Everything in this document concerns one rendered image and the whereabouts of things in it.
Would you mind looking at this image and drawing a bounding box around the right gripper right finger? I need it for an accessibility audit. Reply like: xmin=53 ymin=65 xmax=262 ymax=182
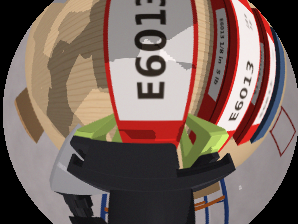
xmin=180 ymin=113 xmax=229 ymax=168

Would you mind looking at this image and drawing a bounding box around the white box with red edges labelled e6013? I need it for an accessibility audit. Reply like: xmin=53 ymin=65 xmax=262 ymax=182
xmin=103 ymin=0 xmax=198 ymax=148

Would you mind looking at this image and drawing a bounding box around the white box with red trim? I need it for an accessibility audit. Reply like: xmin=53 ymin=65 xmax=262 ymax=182
xmin=197 ymin=0 xmax=261 ymax=152

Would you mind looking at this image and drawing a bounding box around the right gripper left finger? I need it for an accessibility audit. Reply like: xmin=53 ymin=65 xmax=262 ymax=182
xmin=73 ymin=113 xmax=122 ymax=142

